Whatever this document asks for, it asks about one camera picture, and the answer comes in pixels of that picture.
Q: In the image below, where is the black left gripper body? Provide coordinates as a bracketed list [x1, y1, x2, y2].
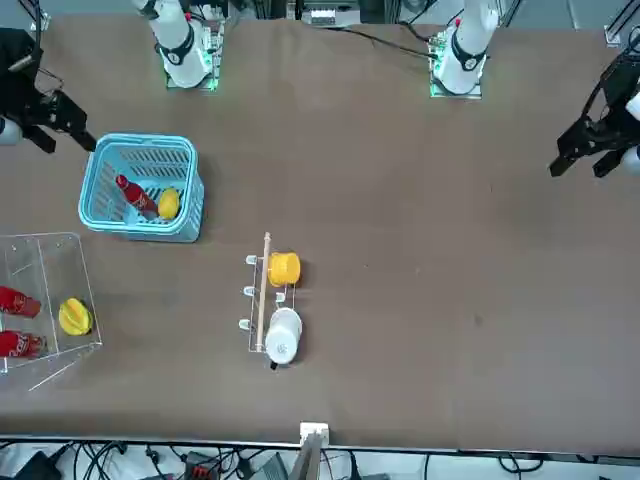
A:
[598, 49, 640, 149]

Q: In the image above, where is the red drink bottle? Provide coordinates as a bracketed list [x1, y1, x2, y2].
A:
[0, 329, 49, 359]
[115, 174, 158, 221]
[0, 285, 42, 318]

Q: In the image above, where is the clear acrylic rack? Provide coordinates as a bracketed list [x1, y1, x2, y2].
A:
[0, 231, 105, 391]

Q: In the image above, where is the red black power strip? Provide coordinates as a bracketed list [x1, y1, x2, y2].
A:
[182, 451, 224, 480]

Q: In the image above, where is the aluminium camera post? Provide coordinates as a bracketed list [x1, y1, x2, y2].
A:
[289, 422, 331, 480]

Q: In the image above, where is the black cable on table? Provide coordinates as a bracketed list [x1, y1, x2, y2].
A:
[309, 23, 437, 59]

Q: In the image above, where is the grey floor adapter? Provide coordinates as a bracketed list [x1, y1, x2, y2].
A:
[249, 453, 290, 480]

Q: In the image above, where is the yellow cup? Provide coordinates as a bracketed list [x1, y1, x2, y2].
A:
[267, 251, 302, 288]

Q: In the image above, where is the white wire cup rack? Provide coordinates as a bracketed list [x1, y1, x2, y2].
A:
[238, 231, 304, 355]

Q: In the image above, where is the blue plastic basket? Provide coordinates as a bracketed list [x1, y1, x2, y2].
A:
[78, 132, 206, 245]

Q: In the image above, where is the white cup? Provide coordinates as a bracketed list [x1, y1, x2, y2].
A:
[264, 307, 304, 370]

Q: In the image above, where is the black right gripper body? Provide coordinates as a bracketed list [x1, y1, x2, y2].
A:
[0, 27, 57, 127]

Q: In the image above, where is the yellow star fruit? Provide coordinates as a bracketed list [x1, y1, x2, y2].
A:
[58, 297, 95, 336]

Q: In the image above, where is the yellow round fruit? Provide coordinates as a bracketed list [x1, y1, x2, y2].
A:
[157, 187, 181, 220]

